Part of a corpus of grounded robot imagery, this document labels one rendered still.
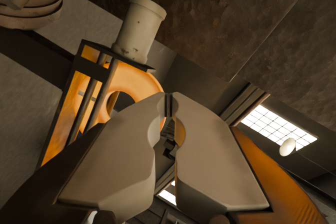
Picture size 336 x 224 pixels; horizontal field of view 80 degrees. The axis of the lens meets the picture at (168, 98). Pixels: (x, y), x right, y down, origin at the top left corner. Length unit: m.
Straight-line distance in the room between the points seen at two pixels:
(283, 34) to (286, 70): 0.09
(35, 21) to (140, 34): 0.16
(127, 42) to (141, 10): 0.05
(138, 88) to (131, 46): 0.06
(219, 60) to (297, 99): 0.23
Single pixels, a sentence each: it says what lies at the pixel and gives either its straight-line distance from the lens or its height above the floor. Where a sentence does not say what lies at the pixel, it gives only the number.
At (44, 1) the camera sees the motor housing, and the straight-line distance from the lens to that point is 0.39.
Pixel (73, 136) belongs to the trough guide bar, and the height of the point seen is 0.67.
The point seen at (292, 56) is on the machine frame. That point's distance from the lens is 0.55.
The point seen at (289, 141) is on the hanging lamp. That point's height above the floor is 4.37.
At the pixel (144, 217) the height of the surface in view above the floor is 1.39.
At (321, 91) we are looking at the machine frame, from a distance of 0.61.
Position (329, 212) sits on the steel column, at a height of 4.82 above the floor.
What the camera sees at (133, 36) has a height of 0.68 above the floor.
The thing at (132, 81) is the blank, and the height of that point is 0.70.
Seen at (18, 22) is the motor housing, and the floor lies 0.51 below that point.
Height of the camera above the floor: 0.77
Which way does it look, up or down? 2 degrees down
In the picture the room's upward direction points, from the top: 121 degrees clockwise
